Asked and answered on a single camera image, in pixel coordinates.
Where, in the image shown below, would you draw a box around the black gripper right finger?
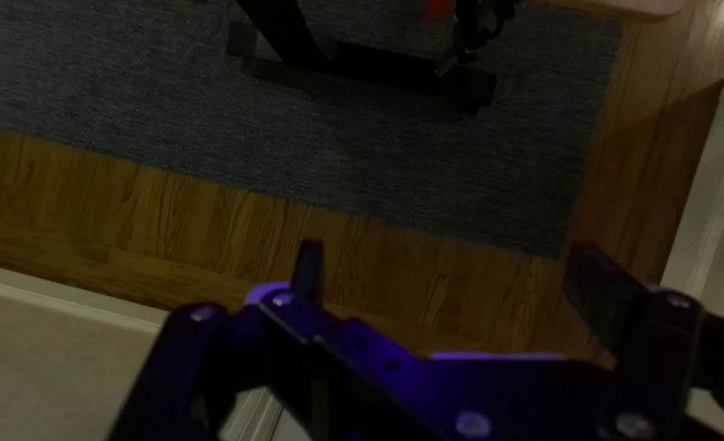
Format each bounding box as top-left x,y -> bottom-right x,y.
565,243 -> 724,441

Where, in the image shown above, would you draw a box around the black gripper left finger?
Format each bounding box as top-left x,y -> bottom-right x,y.
110,240 -> 427,441

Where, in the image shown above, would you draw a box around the white panel door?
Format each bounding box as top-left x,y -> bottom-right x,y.
0,257 -> 297,441

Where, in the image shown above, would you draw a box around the grey floor rug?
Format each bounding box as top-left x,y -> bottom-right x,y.
0,0 -> 620,257

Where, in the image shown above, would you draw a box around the black robot stand base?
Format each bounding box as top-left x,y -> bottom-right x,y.
237,0 -> 519,113

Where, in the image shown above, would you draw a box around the white door frame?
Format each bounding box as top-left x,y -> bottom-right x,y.
658,66 -> 724,441

